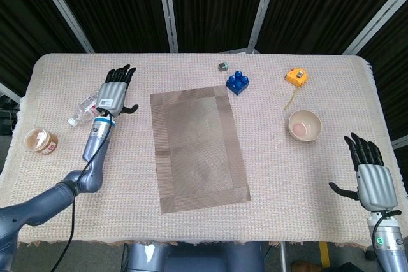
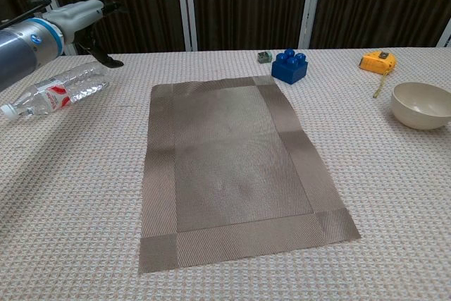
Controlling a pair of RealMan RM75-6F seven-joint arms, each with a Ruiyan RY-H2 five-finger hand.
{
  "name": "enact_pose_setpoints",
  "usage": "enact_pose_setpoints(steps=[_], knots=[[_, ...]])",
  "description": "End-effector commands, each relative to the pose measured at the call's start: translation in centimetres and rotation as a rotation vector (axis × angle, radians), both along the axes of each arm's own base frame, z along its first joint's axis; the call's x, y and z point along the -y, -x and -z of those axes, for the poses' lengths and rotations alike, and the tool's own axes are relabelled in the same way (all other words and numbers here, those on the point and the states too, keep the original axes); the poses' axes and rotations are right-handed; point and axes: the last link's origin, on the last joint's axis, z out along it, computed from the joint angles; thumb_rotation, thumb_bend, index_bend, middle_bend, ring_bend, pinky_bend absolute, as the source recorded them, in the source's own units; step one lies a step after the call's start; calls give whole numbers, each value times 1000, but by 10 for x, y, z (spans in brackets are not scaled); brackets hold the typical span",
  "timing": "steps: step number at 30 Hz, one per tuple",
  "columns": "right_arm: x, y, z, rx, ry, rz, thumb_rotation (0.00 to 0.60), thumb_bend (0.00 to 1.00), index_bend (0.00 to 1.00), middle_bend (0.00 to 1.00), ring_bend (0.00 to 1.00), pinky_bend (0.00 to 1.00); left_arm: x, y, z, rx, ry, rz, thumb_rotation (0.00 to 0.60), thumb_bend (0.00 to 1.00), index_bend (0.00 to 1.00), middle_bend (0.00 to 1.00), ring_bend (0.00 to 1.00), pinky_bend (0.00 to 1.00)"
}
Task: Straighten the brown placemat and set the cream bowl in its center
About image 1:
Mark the yellow tape measure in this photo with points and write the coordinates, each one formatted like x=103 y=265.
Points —
x=296 y=77

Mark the white metal partition post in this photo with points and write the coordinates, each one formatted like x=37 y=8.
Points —
x=376 y=18
x=60 y=7
x=8 y=92
x=168 y=7
x=401 y=143
x=263 y=7

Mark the brown woven placemat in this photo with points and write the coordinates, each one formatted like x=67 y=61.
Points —
x=197 y=147

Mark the checkered beige tablecloth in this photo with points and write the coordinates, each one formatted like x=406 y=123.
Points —
x=287 y=173

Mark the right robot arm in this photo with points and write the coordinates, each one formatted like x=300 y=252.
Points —
x=392 y=243

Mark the blue toy building block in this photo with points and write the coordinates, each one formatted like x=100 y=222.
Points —
x=237 y=85

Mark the dark pleated partition panel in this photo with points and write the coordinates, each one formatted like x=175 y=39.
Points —
x=114 y=7
x=395 y=77
x=216 y=7
x=25 y=30
x=318 y=4

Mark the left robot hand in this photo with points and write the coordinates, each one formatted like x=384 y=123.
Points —
x=111 y=95

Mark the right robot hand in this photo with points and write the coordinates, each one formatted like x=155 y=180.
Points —
x=377 y=186

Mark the grey metal table leg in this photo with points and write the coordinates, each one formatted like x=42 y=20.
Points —
x=282 y=257

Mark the brown lidded round container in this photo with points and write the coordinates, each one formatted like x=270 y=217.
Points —
x=41 y=143

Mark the small grey green cube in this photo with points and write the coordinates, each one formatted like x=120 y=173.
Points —
x=223 y=67

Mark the blue grey robot torso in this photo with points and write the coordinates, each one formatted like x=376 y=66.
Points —
x=191 y=259

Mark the cream bowl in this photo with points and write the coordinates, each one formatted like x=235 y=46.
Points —
x=306 y=125

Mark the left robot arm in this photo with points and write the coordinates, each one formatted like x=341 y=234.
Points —
x=95 y=147

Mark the brown leather shoe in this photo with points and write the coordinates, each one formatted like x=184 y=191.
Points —
x=303 y=267

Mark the clear plastic water bottle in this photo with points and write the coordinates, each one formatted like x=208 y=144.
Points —
x=79 y=116

